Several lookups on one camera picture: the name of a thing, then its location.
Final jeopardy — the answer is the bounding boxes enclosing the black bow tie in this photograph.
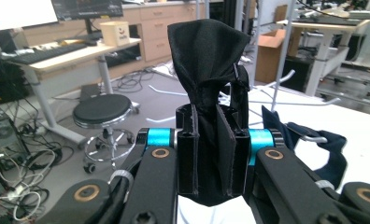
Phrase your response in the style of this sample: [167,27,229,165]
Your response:
[261,105,349,190]
[166,18,252,207]

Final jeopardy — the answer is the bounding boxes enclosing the brown cardboard box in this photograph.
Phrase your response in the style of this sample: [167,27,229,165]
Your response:
[254,28,303,85]

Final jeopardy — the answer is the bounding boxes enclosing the black round stool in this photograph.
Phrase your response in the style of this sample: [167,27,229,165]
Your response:
[72,92,141,175]

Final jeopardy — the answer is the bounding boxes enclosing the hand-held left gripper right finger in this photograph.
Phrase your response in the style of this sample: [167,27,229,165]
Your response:
[215,104,252,199]

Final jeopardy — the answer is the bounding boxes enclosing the black storage rack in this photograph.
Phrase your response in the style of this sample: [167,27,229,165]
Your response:
[0,55,32,107]

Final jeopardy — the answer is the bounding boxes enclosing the black flat adapter box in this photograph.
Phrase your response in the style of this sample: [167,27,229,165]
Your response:
[79,83,102,103]

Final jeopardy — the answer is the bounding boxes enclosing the floor cables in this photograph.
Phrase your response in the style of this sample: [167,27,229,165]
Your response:
[0,122,76,224]

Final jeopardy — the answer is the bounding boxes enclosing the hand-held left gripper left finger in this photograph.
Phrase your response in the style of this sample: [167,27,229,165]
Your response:
[175,104,200,196]

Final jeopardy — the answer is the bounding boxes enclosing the dark monitor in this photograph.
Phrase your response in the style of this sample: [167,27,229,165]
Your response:
[50,0,125,35]

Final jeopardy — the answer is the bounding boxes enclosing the black keyboard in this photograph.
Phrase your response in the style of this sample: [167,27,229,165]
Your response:
[5,41,90,65]

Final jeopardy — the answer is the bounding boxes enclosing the white legged wooden desk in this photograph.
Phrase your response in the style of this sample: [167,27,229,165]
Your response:
[0,36,143,147]

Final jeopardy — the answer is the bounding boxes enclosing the wooden drawer cabinet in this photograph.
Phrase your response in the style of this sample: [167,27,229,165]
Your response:
[23,0,213,82]

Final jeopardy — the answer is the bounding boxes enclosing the white work table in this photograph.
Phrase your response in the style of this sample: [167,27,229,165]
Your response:
[276,18,370,98]

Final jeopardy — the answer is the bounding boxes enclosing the white lit monitor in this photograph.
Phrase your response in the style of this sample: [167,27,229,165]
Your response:
[0,0,60,34]

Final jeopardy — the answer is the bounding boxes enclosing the white foam mat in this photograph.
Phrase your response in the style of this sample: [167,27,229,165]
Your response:
[177,85,370,224]

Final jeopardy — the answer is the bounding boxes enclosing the cream cardboard box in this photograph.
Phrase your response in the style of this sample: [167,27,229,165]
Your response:
[99,21,132,48]

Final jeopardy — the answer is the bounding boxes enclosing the black computer tower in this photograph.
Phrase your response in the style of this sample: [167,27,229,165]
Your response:
[0,104,32,200]

